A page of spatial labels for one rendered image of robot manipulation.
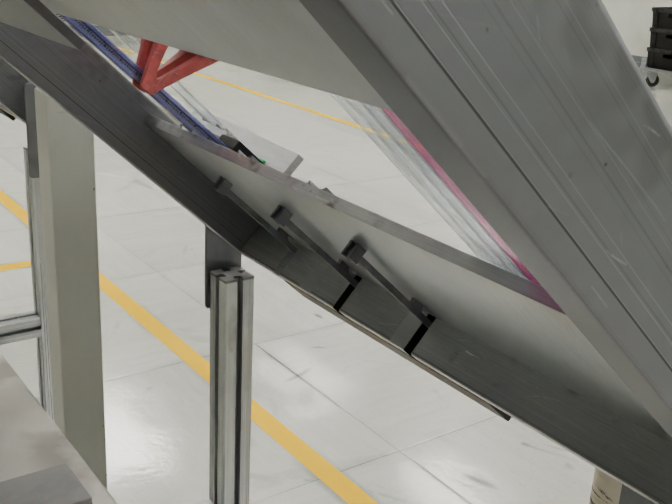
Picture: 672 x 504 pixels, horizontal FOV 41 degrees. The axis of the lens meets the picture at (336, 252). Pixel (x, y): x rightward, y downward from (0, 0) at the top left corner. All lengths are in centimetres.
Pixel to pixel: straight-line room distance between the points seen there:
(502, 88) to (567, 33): 3
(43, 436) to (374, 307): 32
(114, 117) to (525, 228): 70
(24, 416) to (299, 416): 128
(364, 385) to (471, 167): 198
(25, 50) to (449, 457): 135
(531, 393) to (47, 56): 53
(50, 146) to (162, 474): 86
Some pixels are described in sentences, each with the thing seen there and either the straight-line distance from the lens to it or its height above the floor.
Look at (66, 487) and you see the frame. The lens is 67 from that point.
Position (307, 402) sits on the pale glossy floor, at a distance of 214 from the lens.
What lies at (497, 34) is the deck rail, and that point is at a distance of 25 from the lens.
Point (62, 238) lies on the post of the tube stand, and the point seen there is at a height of 63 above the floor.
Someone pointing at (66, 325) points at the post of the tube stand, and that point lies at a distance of 132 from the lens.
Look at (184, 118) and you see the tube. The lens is 87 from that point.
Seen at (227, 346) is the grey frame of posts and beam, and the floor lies 56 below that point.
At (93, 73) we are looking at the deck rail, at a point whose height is 89.
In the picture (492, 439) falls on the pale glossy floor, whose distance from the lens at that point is 206.
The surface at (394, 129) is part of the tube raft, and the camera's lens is 45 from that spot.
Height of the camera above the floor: 103
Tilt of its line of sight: 19 degrees down
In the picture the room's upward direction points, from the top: 3 degrees clockwise
